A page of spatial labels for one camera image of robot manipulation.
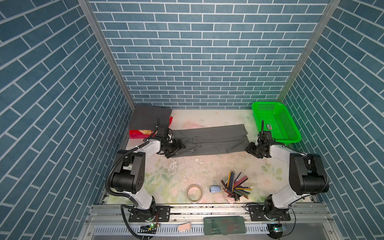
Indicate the small circuit board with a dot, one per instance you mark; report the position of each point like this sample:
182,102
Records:
275,231
148,229

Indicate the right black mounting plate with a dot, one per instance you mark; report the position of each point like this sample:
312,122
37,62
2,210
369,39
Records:
259,213

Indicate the black mounting plate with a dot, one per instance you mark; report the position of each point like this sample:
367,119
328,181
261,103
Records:
153,214
259,213

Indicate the roll of clear tape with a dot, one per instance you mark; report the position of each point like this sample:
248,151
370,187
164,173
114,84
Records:
194,193

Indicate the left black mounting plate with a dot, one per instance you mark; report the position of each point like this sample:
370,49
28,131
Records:
153,214

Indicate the bundle of coloured pencils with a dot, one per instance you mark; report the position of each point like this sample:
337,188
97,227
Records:
234,187

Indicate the right small circuit board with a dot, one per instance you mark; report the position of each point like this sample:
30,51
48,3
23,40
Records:
275,231

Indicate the small blue pencil sharpener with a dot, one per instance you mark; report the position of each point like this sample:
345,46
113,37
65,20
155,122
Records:
215,189

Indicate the green plastic basket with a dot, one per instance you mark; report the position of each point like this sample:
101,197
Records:
284,129

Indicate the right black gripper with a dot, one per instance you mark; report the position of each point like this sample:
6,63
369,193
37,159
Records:
250,149

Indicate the folded red t shirt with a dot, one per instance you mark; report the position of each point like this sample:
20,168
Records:
141,134

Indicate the folded dark grey t shirt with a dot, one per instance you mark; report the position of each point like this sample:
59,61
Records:
163,114

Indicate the pink eraser block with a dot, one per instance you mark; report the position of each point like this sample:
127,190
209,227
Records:
184,227

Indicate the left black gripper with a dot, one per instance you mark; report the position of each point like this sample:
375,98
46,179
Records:
176,147

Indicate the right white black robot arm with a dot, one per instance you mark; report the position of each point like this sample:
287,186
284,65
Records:
307,175

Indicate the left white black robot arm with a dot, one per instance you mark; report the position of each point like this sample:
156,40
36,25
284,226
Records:
127,176

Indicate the left small circuit board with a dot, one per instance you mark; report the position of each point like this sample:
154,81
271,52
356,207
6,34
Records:
148,229

